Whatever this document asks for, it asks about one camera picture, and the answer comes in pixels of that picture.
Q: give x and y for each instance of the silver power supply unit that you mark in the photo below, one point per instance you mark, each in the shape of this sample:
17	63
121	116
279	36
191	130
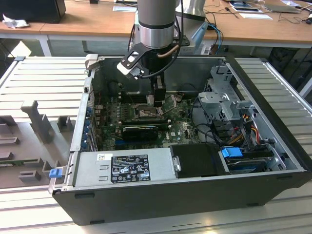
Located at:
92	168

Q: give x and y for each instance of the blue disk carrier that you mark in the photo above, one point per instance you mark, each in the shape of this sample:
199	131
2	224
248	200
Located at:
230	153

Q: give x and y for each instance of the wooden desk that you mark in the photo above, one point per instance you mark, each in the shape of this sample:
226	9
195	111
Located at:
97	22

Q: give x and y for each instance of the black graphics card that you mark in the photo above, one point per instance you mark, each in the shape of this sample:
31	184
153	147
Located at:
140	133

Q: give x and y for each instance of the small square CPU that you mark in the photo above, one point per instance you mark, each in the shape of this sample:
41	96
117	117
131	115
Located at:
150	100

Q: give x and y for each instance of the pale blue teach pendant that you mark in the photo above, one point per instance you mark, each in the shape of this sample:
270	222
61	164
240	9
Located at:
198	36

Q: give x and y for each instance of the CPU socket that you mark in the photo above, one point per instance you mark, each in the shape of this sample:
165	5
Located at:
143	112

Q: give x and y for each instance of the black RAM slot row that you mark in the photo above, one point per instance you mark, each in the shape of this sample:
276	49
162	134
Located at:
146	120
134	97

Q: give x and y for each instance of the silver metal drive cage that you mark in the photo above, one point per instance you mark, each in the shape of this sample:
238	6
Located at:
212	100

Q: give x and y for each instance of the hard disk drive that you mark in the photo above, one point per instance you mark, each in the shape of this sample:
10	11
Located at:
246	164

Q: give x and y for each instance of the green circuit board stick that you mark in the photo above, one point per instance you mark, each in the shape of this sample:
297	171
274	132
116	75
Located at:
7	163

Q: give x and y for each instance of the black plastic shroud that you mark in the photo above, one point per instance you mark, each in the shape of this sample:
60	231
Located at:
197	159

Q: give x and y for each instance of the grey parts rack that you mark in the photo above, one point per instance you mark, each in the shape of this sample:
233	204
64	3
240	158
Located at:
29	136

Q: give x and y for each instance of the flat tablet device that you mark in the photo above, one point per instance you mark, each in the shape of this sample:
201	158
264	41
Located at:
245	9

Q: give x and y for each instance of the grey laptop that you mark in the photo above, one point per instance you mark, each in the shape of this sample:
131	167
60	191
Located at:
282	8

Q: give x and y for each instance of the pale blue paper sheet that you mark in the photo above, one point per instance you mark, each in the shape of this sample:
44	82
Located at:
124	8

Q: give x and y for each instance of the black box on desk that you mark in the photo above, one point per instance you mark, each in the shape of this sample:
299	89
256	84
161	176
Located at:
31	9

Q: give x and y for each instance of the green motherboard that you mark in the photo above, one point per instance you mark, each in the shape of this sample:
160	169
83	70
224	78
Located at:
175	131

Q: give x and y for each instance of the crumpled white paper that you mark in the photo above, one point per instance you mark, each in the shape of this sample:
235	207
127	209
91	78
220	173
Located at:
14	22

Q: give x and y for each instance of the white paper sheet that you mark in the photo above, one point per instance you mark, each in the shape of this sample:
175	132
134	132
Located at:
256	16

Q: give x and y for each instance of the blue case latch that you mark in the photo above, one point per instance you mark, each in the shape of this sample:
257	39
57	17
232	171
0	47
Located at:
55	173

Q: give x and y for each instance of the black open PC case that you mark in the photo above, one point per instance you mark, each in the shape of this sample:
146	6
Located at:
146	202

